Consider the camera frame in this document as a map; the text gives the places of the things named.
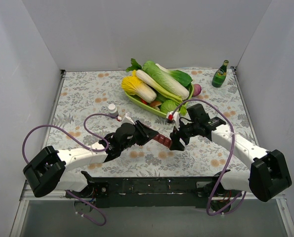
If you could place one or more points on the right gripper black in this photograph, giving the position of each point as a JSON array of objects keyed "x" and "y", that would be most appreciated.
[{"x": 181, "y": 134}]

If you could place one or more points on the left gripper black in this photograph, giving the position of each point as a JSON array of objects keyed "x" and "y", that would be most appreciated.
[{"x": 142, "y": 133}]

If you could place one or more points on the red weekly pill organizer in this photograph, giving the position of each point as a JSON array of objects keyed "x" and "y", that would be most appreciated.
[{"x": 163, "y": 140}]

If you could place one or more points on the white pill bottle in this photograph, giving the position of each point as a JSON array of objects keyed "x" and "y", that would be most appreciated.
[{"x": 112, "y": 109}]

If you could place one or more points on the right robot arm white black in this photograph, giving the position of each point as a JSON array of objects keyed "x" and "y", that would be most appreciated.
[{"x": 269, "y": 174}]

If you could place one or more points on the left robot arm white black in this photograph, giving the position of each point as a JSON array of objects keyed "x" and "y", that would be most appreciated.
[{"x": 53, "y": 169}]

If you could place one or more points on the brown mushroom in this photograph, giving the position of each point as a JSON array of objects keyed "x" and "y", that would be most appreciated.
[{"x": 156, "y": 104}]

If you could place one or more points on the small round green cabbage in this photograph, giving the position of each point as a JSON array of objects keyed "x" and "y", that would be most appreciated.
[{"x": 168, "y": 106}]

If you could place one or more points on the yellow napa cabbage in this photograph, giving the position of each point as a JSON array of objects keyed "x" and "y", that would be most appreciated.
[{"x": 134, "y": 86}]

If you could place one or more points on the purple red onion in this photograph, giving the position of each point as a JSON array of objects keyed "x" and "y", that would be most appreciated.
[{"x": 197, "y": 90}]

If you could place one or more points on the green napa cabbage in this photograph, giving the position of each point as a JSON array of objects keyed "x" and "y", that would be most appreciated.
[{"x": 165, "y": 80}]

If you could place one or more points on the green bok choy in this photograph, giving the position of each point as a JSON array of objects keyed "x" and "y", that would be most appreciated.
[{"x": 183, "y": 78}]

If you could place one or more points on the white celery stalk bunch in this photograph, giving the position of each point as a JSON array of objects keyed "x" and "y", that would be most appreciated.
[{"x": 162, "y": 94}]

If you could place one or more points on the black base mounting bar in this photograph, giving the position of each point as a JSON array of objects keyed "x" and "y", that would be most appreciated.
[{"x": 147, "y": 191}]

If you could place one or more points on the green glass bottle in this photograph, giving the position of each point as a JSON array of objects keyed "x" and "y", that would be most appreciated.
[{"x": 220, "y": 75}]

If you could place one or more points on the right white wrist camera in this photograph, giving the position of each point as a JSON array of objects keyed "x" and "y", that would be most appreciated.
[{"x": 173, "y": 118}]

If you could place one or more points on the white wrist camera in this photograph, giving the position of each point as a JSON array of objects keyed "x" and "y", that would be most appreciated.
[
  {"x": 127, "y": 118},
  {"x": 173, "y": 118}
]

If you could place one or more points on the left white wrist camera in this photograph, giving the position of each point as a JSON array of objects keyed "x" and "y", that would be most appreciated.
[{"x": 127, "y": 118}]

